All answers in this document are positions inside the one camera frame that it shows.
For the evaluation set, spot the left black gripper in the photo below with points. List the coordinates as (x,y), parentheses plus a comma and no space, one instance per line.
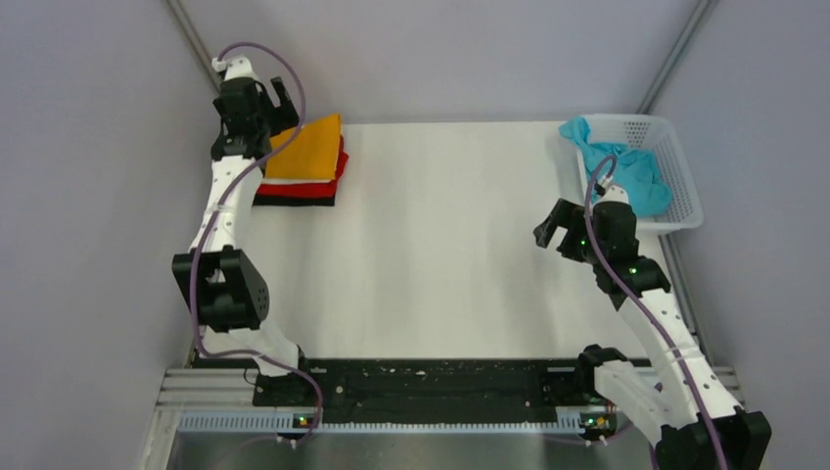
(284,116)

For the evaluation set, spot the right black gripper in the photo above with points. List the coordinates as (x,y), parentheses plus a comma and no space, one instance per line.
(565,213)

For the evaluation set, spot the yellow t-shirt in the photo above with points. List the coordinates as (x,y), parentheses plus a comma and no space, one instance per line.
(312,155)

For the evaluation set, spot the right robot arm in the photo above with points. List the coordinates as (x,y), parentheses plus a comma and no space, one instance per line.
(690,419)

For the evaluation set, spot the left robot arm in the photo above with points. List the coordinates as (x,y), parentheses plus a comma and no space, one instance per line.
(226,295)

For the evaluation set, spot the white folded t-shirt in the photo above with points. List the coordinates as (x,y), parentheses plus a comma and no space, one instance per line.
(288,182)

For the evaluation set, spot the blue t-shirt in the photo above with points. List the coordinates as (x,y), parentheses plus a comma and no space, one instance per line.
(600,141)

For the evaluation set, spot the red folded t-shirt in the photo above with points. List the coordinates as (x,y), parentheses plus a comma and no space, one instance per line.
(268,191)

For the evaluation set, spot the black folded t-shirt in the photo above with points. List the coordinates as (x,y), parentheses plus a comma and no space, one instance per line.
(297,202)

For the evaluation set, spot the white plastic basket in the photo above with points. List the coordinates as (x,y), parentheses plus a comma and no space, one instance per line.
(658,135)

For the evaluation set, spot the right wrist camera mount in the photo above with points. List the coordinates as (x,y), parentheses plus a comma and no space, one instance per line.
(610,193)

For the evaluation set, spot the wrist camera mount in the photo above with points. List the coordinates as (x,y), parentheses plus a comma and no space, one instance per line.
(610,193)
(235,67)

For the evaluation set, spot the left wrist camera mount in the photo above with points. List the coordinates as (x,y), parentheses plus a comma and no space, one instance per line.
(235,67)

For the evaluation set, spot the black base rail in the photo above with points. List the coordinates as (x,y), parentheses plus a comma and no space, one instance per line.
(441,392)

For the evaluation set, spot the aluminium frame rail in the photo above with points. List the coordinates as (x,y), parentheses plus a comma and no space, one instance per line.
(217,396)

